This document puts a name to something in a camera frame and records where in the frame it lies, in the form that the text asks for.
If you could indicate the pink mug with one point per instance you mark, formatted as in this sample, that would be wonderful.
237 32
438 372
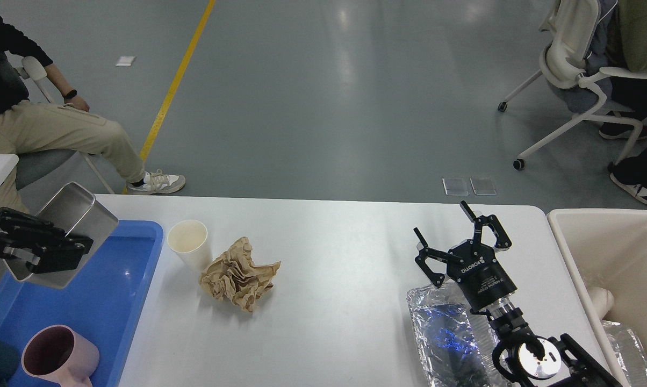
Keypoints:
60 355

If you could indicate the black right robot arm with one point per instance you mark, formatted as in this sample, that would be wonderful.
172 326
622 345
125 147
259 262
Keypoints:
520 356

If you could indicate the grey office chair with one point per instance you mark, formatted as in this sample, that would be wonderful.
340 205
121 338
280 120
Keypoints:
34 166

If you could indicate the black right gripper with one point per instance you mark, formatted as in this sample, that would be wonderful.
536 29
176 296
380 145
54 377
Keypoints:
482 277

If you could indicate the crumpled brown paper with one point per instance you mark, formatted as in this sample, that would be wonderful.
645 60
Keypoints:
234 276

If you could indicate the crumpled foil in bin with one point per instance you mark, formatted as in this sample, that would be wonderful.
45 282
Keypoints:
627 352

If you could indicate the person in black shirt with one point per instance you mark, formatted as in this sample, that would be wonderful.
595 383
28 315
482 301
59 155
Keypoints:
27 127

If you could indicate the white plastic bin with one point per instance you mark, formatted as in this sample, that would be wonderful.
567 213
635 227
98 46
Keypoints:
607 248

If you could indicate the blue plastic tray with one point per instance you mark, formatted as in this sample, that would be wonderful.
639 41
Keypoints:
103 302

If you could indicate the aluminium foil tray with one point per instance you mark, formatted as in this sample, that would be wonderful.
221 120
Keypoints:
454 346

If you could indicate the white paper cup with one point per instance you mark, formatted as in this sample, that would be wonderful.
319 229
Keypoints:
189 239

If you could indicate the white cup in bin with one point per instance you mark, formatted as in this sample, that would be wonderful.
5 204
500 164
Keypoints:
602 300

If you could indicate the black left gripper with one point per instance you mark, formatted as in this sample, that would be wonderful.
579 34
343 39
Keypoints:
40 254

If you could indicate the seated person olive jacket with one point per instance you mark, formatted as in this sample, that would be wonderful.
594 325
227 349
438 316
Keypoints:
627 48

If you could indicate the white office chair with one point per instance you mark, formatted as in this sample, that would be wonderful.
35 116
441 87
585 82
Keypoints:
563 63

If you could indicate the stainless steel rectangular tray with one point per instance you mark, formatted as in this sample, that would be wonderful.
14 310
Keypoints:
76 211

